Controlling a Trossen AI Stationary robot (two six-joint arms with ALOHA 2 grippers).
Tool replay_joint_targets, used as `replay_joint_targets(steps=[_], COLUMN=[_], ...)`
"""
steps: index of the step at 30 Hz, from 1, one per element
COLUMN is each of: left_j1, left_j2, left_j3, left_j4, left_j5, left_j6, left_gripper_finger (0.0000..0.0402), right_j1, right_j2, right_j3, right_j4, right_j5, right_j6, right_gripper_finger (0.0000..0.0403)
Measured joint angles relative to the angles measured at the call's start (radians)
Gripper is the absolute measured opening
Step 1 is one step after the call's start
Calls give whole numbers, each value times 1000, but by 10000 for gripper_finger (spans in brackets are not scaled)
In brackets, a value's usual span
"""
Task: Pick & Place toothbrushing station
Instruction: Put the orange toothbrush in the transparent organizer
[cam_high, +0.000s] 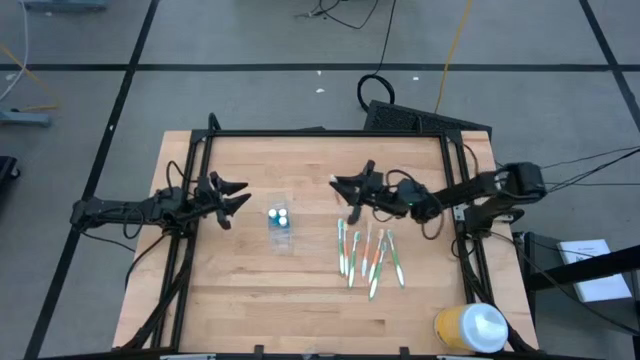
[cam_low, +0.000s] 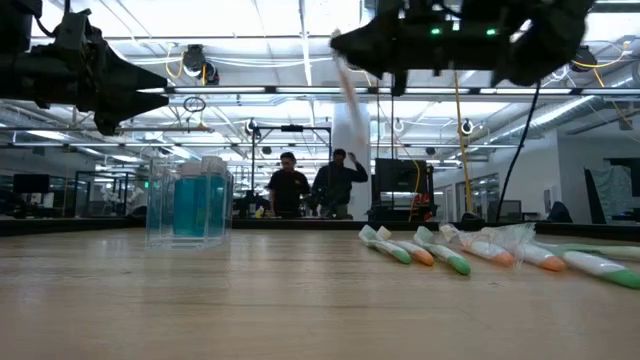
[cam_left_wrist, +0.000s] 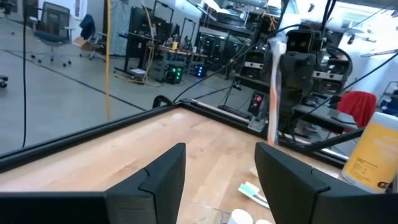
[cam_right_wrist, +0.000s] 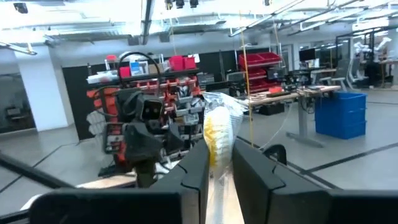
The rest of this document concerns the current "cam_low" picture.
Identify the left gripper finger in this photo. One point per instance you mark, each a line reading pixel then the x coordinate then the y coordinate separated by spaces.
pixel 120 110
pixel 130 77

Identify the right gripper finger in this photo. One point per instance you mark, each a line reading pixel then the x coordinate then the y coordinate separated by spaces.
pixel 372 37
pixel 380 61

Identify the orange white toothbrush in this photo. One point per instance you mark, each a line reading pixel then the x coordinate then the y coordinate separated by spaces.
pixel 545 260
pixel 492 252
pixel 350 100
pixel 416 255

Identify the clear acrylic organizer box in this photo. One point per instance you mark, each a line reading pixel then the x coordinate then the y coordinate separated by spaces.
pixel 190 242

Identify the green white toothbrush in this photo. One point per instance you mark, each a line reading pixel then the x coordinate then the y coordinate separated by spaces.
pixel 605 269
pixel 389 249
pixel 450 259
pixel 610 251

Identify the clear plastic wrapper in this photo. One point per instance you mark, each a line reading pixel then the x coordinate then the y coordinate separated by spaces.
pixel 510 235

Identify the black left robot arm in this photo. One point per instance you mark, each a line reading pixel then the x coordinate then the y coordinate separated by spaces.
pixel 15 25

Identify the long ceiling light fixture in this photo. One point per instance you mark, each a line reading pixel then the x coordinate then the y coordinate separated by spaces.
pixel 225 90

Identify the black monitor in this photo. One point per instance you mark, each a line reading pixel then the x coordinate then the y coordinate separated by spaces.
pixel 31 183

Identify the person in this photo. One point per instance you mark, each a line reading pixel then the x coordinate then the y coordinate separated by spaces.
pixel 337 185
pixel 287 190

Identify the white square pillar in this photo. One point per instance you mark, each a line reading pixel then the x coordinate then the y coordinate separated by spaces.
pixel 362 200

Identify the grey monitor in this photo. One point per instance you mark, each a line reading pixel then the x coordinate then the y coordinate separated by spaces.
pixel 505 211

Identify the black chair backrest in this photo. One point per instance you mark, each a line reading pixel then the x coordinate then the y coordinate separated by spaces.
pixel 560 212

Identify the black slanted panel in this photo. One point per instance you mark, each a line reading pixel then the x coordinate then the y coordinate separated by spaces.
pixel 594 200

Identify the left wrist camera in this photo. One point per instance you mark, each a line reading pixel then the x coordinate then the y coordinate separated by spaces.
pixel 75 30

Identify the black background gantry frame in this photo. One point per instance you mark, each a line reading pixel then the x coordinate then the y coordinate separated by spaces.
pixel 292 128

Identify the silver ventilation duct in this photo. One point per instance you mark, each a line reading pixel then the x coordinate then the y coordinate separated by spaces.
pixel 545 120

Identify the black aluminium table frame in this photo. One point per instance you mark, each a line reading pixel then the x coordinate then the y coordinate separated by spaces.
pixel 300 225

